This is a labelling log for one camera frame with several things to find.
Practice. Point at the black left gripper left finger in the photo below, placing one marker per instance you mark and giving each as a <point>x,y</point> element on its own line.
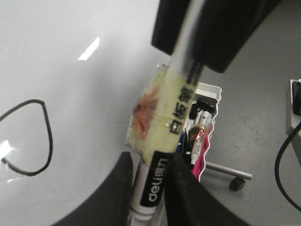
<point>108,205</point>

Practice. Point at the blue pen in cart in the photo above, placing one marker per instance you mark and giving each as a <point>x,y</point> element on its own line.
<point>180,143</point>

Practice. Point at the pink item in cart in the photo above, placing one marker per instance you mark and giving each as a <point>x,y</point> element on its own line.
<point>200,164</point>

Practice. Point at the white whiteboard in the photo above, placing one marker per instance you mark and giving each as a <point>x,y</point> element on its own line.
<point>88,61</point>

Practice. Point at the white black whiteboard marker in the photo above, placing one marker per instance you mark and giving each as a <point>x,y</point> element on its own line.
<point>159,117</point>

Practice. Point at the black clip in cart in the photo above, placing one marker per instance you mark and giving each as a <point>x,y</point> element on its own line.
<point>202,104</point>

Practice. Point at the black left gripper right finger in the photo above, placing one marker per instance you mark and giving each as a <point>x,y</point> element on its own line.
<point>188,203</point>

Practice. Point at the grey metal stand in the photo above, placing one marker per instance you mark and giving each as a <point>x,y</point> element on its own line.
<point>293,118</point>

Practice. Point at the white rolling supply cart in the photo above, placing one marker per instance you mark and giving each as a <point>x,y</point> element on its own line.
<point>210,92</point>

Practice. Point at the white marker in cart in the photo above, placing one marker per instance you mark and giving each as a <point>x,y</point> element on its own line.
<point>196,134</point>

